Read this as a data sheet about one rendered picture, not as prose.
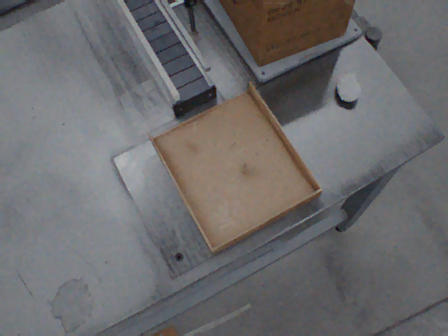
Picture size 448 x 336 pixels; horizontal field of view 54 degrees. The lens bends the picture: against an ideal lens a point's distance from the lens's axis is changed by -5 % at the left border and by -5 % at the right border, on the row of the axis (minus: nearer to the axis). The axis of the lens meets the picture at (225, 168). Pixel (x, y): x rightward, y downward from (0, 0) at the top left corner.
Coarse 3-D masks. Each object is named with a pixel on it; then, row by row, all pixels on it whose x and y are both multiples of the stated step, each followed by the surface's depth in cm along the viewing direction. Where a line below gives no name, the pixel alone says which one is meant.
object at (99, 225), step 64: (64, 0) 122; (0, 64) 115; (64, 64) 114; (128, 64) 113; (320, 64) 111; (384, 64) 111; (0, 128) 107; (64, 128) 107; (128, 128) 106; (320, 128) 105; (384, 128) 104; (0, 192) 101; (64, 192) 101; (128, 192) 100; (0, 256) 95; (64, 256) 95; (128, 256) 95; (192, 256) 94; (0, 320) 90; (64, 320) 90
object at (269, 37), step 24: (240, 0) 100; (264, 0) 88; (288, 0) 91; (312, 0) 94; (336, 0) 97; (240, 24) 108; (264, 24) 95; (288, 24) 98; (312, 24) 102; (336, 24) 106; (264, 48) 102; (288, 48) 107
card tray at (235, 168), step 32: (256, 96) 105; (192, 128) 105; (224, 128) 105; (256, 128) 105; (192, 160) 102; (224, 160) 102; (256, 160) 102; (288, 160) 101; (192, 192) 99; (224, 192) 99; (256, 192) 99; (288, 192) 99; (320, 192) 96; (224, 224) 96; (256, 224) 96
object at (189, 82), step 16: (128, 0) 115; (144, 0) 114; (144, 16) 112; (160, 16) 112; (144, 32) 110; (160, 32) 110; (160, 48) 108; (176, 48) 108; (176, 64) 106; (192, 64) 106; (176, 80) 105; (192, 80) 105; (192, 96) 103
